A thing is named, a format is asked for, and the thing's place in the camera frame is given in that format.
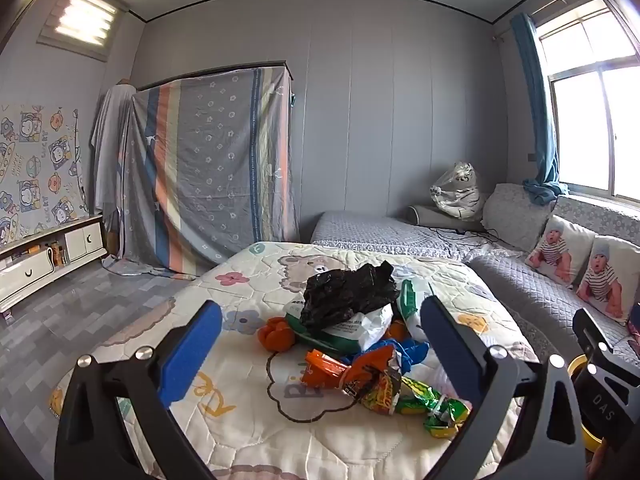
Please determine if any light grey hanging cloth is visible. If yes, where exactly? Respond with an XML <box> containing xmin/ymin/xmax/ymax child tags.
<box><xmin>90</xmin><ymin>82</ymin><xmax>138</xmax><ymax>261</ymax></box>

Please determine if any blue curtain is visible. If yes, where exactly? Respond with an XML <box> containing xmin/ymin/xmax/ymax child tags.
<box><xmin>510</xmin><ymin>12</ymin><xmax>571</xmax><ymax>206</ymax></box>

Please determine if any blue plastic bag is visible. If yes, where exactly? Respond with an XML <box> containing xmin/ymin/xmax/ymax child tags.
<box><xmin>345</xmin><ymin>337</ymin><xmax>430</xmax><ymax>376</ymax></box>

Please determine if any black plastic bag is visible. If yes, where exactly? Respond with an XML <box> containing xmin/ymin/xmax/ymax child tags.
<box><xmin>302</xmin><ymin>261</ymin><xmax>400</xmax><ymax>333</ymax></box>

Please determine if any cartoon printed wall cloth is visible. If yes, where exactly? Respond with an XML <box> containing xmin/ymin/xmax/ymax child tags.
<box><xmin>0</xmin><ymin>104</ymin><xmax>91</xmax><ymax>246</ymax></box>

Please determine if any white and green packet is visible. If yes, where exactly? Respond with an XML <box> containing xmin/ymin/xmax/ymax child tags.
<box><xmin>397</xmin><ymin>279</ymin><xmax>441</xmax><ymax>356</ymax></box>
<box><xmin>284</xmin><ymin>297</ymin><xmax>393</xmax><ymax>356</ymax></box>

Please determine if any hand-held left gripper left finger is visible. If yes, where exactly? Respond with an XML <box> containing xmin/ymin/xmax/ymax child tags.
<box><xmin>55</xmin><ymin>301</ymin><xmax>223</xmax><ymax>480</ymax></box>

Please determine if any grey quilted sofa cushion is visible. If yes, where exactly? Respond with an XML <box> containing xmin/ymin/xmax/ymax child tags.
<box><xmin>481</xmin><ymin>183</ymin><xmax>553</xmax><ymax>253</ymax></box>

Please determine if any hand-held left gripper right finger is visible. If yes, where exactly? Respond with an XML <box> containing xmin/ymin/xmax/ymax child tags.
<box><xmin>420</xmin><ymin>296</ymin><xmax>587</xmax><ymax>480</ymax></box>

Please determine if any red and yellow snack wrapper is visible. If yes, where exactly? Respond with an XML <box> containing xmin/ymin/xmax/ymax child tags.
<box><xmin>342</xmin><ymin>347</ymin><xmax>403</xmax><ymax>416</ymax></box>

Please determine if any dark grey bolster pillow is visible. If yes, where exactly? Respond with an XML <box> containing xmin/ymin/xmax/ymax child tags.
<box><xmin>407</xmin><ymin>204</ymin><xmax>486</xmax><ymax>233</ymax></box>

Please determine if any green snack wrapper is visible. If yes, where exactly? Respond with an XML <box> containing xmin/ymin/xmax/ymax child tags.
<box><xmin>397</xmin><ymin>377</ymin><xmax>471</xmax><ymax>440</ymax></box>

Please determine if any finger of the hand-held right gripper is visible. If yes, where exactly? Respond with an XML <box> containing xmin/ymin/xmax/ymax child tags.
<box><xmin>571</xmin><ymin>307</ymin><xmax>640</xmax><ymax>393</ymax></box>

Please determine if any grey quilted sofa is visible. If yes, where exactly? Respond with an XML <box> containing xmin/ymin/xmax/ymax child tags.
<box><xmin>310</xmin><ymin>182</ymin><xmax>640</xmax><ymax>376</ymax></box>

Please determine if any bear and flower printed quilt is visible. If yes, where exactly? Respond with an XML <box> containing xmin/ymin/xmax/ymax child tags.
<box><xmin>47</xmin><ymin>241</ymin><xmax>541</xmax><ymax>480</ymax></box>

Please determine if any baby print pillow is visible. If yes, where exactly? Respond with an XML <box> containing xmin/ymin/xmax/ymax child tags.
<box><xmin>575</xmin><ymin>235</ymin><xmax>640</xmax><ymax>323</ymax></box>
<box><xmin>525</xmin><ymin>214</ymin><xmax>598</xmax><ymax>288</ymax></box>

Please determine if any white TV cabinet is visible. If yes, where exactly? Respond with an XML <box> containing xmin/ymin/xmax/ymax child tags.
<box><xmin>0</xmin><ymin>214</ymin><xmax>108</xmax><ymax>318</ymax></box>

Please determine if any window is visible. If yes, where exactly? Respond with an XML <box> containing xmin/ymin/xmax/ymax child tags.
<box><xmin>530</xmin><ymin>0</ymin><xmax>640</xmax><ymax>206</ymax></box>

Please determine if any plush tiger in plastic bag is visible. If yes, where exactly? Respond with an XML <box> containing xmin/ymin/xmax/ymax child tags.
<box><xmin>429</xmin><ymin>161</ymin><xmax>487</xmax><ymax>220</ymax></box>

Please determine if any striped grey bed sheet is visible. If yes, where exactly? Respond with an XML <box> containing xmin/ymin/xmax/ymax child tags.
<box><xmin>102</xmin><ymin>62</ymin><xmax>301</xmax><ymax>278</ymax></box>

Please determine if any yellow trash bin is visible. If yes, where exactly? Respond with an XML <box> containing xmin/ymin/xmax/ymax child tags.
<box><xmin>565</xmin><ymin>352</ymin><xmax>608</xmax><ymax>456</ymax></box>

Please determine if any orange snack wrapper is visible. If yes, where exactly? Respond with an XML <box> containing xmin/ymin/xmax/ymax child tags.
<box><xmin>304</xmin><ymin>349</ymin><xmax>351</xmax><ymax>391</ymax></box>

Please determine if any black cable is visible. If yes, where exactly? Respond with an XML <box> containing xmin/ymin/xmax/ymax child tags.
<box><xmin>430</xmin><ymin>227</ymin><xmax>506</xmax><ymax>251</ymax></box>

